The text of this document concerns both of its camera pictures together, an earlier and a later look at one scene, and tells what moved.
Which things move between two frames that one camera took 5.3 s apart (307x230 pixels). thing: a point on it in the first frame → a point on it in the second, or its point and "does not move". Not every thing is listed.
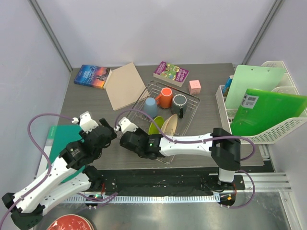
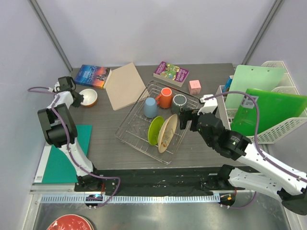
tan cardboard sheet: (125, 86) does not move
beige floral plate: (169, 126) does not move
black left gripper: (114, 136) → (77, 103)
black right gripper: (139, 131) → (186, 115)
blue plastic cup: (150, 107) does not move
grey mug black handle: (179, 105) does not move
